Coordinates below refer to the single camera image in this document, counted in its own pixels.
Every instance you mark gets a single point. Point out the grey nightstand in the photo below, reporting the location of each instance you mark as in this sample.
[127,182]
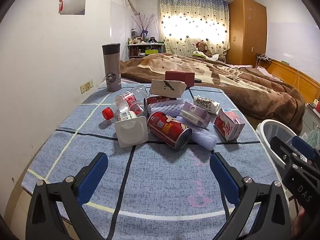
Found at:
[311,117]

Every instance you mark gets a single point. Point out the cream paper bag green leaf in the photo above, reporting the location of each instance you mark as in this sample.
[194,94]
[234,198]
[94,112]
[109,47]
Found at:
[162,88]

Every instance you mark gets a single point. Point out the brown teddy bear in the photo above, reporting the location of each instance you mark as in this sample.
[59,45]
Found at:
[203,47]

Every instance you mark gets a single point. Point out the power strip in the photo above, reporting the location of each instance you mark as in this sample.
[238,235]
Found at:
[263,58]

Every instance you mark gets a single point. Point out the white carton dark pattern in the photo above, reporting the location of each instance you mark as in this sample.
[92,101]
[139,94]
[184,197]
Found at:
[206,103]

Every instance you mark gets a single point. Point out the wooden headboard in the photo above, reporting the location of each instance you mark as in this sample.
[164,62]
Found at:
[282,72]

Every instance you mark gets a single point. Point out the row of small bottles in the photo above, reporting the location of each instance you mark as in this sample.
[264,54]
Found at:
[136,40]

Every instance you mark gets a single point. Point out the blue and cream curtain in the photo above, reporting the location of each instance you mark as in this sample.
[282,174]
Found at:
[195,17]

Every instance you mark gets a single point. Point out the purple dried branches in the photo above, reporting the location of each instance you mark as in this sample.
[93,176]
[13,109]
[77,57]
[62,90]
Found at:
[145,25]

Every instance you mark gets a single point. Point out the printed plastic bag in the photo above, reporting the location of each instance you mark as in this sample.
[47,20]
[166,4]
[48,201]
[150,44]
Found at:
[312,136]

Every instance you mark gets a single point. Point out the silver wall poster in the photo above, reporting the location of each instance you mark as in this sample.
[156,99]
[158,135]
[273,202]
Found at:
[75,1]

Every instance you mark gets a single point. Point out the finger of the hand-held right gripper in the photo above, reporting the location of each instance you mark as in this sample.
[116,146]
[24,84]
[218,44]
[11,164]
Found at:
[282,152]
[302,147]

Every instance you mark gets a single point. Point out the pink milk carton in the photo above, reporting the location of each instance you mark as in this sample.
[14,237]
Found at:
[228,125]

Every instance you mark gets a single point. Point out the pink bed sheet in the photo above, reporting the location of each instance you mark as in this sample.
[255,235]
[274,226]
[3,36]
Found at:
[252,71]

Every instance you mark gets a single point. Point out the lavender foam net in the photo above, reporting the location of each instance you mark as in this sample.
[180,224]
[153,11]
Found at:
[172,107]
[202,138]

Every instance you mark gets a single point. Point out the white trash bin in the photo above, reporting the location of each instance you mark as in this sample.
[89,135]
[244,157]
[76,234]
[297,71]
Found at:
[265,140]

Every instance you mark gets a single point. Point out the person's right hand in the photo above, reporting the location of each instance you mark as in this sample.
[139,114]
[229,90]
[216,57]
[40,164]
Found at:
[303,220]

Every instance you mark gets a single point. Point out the clear plastic bottle red cap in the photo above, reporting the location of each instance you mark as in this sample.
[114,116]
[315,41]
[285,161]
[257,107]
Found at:
[128,100]

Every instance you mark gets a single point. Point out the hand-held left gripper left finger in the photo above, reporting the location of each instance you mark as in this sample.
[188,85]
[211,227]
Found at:
[92,177]

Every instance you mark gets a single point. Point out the white shelf unit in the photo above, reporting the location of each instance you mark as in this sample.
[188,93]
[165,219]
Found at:
[136,48]

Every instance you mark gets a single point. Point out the red drink can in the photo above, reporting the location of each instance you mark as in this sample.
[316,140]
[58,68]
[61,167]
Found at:
[157,101]
[162,127]

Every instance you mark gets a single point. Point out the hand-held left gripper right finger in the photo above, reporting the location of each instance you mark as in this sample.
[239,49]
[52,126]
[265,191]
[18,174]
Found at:
[225,177]

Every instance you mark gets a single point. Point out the brown patterned blanket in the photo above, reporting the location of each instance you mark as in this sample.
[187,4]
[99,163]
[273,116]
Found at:
[250,87]

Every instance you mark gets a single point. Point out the green flat box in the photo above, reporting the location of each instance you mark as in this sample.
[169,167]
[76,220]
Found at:
[198,54]

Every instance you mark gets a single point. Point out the blue checked cloth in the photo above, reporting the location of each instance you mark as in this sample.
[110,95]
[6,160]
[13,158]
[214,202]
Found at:
[160,180]

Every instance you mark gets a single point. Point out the dark red box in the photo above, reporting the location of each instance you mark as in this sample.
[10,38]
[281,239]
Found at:
[175,76]

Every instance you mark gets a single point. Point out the white yogurt cup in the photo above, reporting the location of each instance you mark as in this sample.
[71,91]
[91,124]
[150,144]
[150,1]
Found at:
[131,132]

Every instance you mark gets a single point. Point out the wooden wardrobe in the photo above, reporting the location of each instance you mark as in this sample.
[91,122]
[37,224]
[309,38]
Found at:
[246,30]

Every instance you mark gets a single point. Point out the grey thermos flask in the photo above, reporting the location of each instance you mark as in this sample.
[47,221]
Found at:
[111,65]

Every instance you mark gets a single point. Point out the purple milk carton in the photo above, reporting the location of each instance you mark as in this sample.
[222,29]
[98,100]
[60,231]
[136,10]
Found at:
[193,112]

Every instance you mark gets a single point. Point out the wall socket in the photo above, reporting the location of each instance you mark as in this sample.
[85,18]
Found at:
[86,86]

